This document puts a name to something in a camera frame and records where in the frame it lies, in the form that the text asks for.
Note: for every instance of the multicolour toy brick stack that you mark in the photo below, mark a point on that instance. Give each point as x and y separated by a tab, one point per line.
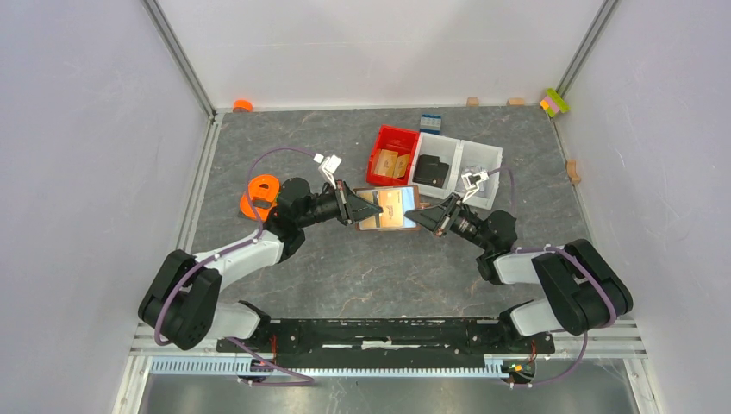
553	104

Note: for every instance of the white divided plastic bin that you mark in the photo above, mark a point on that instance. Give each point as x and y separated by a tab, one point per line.
457	154

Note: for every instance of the aluminium frame rail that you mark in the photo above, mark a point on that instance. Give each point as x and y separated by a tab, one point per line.
213	356

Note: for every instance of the wooden arch block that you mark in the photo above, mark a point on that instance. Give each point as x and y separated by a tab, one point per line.
571	167

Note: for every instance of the blue toy brick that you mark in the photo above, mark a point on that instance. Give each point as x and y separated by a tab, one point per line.
430	123

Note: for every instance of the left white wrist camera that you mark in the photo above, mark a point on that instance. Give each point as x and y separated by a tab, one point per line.
327	166

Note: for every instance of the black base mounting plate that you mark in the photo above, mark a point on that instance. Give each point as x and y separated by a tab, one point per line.
451	342

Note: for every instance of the gold credit card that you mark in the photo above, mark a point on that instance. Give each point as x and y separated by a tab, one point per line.
391	201

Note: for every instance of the brown leather card holder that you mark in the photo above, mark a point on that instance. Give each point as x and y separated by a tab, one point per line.
411	201

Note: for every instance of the gold card in red bin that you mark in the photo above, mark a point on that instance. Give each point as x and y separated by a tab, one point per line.
384	163

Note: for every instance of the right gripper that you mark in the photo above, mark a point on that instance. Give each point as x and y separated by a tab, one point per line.
434	216

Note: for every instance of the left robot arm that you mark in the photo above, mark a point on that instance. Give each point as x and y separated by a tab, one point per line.
182	303

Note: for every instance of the black wallet in bin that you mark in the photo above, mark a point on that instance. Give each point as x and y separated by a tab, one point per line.
430	170

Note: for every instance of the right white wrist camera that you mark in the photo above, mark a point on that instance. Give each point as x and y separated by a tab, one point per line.
474	183

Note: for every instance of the orange letter e toy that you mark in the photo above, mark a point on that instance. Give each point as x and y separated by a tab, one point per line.
260	198

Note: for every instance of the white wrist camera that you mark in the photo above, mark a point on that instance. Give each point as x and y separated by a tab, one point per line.
474	183
327	166

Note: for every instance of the orange tape roll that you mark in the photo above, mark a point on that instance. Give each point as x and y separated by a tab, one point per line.
242	105

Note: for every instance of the red plastic bin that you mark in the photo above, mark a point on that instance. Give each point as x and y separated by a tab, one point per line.
403	141

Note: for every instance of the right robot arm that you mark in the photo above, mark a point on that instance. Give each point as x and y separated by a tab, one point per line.
581	290

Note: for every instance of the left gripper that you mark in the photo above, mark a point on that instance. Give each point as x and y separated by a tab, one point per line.
357	208

